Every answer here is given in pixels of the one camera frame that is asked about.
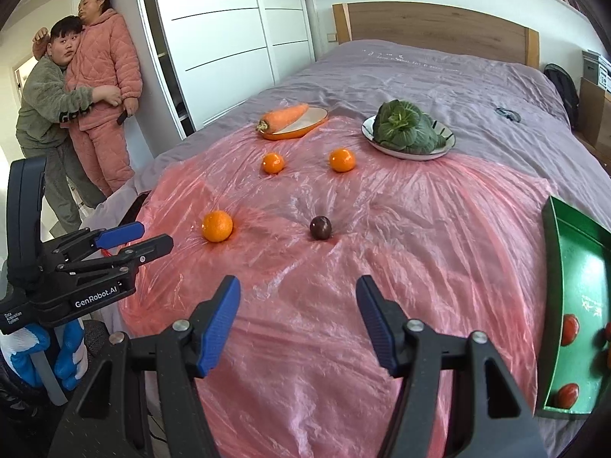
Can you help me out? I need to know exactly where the black backpack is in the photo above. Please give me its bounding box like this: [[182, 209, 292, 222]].
[[543, 63, 580, 129]]

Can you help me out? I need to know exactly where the pink plastic sheet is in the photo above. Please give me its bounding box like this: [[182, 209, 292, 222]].
[[117, 114, 561, 458]]

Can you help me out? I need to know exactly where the green tray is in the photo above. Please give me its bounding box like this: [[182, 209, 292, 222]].
[[535, 195, 611, 421]]

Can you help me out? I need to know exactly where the orange oval plate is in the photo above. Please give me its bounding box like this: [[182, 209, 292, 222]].
[[260, 106, 329, 141]]

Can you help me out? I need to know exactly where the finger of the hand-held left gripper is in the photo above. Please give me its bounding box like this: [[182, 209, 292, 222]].
[[48, 222, 145, 261], [57, 234, 174, 277]]

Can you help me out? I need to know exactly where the person's left hand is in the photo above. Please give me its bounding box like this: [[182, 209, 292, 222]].
[[0, 319, 89, 392]]

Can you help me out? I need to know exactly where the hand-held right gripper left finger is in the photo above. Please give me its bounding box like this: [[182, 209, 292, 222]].
[[48, 275, 242, 458]]

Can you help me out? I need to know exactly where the white wardrobe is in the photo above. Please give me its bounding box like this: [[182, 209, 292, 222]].
[[131, 0, 316, 139]]

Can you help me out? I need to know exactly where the small red apple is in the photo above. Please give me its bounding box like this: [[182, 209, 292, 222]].
[[556, 384, 580, 410], [561, 315, 580, 347]]

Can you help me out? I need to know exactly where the white round plate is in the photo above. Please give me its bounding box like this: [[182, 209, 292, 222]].
[[361, 114, 456, 160]]

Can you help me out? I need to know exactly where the wooden headboard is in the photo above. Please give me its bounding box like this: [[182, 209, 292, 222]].
[[332, 2, 540, 70]]

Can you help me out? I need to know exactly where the wooden drawer cabinet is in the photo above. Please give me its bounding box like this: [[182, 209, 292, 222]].
[[577, 77, 611, 153]]

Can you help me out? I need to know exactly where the bed with purple sheet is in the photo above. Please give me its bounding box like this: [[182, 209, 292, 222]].
[[79, 39, 611, 458]]

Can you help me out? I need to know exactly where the carrot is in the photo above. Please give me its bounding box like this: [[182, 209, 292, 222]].
[[256, 103, 310, 133]]

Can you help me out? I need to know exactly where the grey printer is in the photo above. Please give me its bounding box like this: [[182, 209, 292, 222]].
[[581, 50, 611, 90]]

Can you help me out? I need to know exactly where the orange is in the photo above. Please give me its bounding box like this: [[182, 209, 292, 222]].
[[201, 210, 234, 243], [260, 152, 286, 175], [329, 148, 357, 173]]

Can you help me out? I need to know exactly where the green leafy vegetable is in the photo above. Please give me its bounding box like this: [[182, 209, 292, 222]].
[[372, 100, 447, 155]]

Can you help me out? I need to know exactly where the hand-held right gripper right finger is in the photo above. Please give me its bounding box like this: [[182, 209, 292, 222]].
[[356, 275, 550, 458]]

